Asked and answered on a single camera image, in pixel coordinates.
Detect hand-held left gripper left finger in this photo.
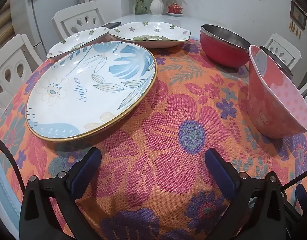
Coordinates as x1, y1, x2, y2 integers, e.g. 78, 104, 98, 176
19, 147, 102, 240

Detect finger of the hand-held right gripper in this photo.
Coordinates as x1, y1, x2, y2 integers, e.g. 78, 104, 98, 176
295, 184, 307, 215

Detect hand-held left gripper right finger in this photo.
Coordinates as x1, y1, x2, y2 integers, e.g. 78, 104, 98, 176
204, 148, 286, 240

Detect round blue leaf plate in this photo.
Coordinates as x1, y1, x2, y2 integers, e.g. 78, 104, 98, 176
26, 41, 158, 143

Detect pink patterned bowl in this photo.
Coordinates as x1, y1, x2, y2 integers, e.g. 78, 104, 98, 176
246, 45, 307, 140

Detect red steel bowl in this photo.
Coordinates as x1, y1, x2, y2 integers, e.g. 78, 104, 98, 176
200, 24, 251, 68

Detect blue steel bowl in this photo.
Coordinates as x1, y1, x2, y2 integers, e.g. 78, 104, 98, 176
259, 45, 293, 80

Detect small green flower plate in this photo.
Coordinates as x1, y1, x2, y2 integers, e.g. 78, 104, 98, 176
46, 26, 111, 60

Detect large green flower plate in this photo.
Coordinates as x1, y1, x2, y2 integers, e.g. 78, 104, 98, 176
108, 22, 191, 49

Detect orange floral tablecloth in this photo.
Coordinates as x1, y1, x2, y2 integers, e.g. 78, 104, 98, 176
0, 39, 307, 240

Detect black smartphone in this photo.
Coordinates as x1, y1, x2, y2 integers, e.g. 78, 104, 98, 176
103, 22, 122, 30

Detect white refrigerator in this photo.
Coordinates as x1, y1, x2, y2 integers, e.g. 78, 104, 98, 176
8, 0, 79, 53

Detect hanging yellow ornaments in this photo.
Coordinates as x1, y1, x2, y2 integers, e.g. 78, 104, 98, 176
289, 21, 302, 39

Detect beige striped curtain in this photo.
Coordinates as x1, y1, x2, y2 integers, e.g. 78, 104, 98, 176
0, 2, 16, 45

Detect red lidded teacup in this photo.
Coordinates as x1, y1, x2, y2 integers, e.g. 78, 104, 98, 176
167, 3, 183, 14

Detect small framed picture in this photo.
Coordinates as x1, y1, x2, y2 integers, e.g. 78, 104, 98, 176
290, 1, 307, 30

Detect white ribbed vase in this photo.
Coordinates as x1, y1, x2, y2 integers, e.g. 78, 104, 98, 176
150, 0, 164, 15

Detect black cable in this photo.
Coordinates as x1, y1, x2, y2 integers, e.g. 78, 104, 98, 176
281, 166, 307, 190
0, 133, 27, 190

